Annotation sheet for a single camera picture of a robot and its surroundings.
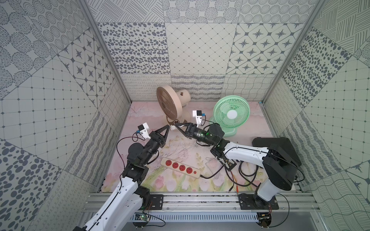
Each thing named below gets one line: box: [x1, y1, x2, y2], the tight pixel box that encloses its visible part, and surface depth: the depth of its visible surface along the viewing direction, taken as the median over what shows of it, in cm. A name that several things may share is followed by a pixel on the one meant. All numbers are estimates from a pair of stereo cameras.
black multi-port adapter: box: [218, 157, 238, 172], surface depth 88 cm
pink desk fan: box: [156, 84, 192, 126], surface depth 86 cm
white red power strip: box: [160, 157, 202, 179], surface depth 85 cm
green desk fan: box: [209, 95, 251, 138], surface depth 85 cm
